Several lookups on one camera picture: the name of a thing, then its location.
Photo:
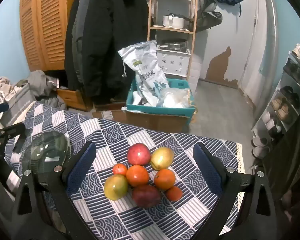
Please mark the grey green hanging bag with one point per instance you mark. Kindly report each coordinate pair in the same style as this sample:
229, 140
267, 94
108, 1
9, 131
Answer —
208, 17

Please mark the small tangerine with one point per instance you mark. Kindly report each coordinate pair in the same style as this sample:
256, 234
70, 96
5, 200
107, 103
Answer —
120, 169
174, 193

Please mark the green yellow mango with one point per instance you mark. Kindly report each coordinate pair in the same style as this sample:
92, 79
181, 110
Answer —
115, 187

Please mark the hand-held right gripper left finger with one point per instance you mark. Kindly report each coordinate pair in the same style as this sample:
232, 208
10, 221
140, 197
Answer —
81, 170

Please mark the white door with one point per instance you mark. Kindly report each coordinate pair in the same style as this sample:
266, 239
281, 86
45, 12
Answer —
262, 42

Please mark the dark glass plate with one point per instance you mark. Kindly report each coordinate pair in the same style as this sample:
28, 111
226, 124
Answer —
47, 145

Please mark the white plastic basket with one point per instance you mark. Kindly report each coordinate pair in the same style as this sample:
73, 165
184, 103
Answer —
172, 62

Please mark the grey green jacket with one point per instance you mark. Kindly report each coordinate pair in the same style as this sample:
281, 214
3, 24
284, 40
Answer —
77, 30

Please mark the steel pot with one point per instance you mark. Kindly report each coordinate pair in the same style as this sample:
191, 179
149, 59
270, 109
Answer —
172, 45

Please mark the clear plastic bag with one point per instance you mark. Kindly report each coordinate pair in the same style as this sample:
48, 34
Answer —
176, 97

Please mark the wooden shelf rack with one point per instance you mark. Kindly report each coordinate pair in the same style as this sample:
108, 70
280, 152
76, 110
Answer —
170, 28

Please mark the bright red apple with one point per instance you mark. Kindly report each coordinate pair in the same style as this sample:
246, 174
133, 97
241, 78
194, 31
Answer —
138, 153

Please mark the grey garment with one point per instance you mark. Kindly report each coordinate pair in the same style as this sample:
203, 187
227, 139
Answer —
40, 82

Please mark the flat cardboard box white label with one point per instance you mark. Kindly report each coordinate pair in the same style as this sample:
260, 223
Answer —
105, 115

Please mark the black coat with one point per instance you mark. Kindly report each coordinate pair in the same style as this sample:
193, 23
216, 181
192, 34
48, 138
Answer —
102, 42

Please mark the white printed rice bag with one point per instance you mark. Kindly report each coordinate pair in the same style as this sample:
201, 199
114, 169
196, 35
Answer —
147, 75

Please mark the white pot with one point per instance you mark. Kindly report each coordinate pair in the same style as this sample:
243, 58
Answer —
173, 21

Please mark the blue white patterned tablecloth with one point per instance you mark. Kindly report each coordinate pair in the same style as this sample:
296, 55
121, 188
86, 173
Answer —
150, 135

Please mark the dark red apple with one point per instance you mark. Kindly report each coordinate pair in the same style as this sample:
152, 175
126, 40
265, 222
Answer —
146, 195

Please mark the shoe rack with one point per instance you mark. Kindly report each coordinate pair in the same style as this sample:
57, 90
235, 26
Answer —
288, 62

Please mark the wooden drawer unit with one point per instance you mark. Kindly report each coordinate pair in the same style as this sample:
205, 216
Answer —
70, 96

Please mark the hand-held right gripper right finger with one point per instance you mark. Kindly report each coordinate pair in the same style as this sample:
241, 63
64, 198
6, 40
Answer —
207, 167

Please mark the yellow mango with red blush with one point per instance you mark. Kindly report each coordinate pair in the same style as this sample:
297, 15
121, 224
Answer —
162, 158

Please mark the group of shoes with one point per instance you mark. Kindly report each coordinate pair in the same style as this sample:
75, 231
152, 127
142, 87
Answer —
282, 105

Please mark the orange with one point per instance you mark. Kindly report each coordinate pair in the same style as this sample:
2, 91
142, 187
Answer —
137, 175
165, 178

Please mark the teal plastic crate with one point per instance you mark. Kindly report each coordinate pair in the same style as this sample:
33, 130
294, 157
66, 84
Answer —
155, 110

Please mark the wooden louvred wardrobe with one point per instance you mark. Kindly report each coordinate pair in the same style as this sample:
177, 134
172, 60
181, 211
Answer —
47, 25

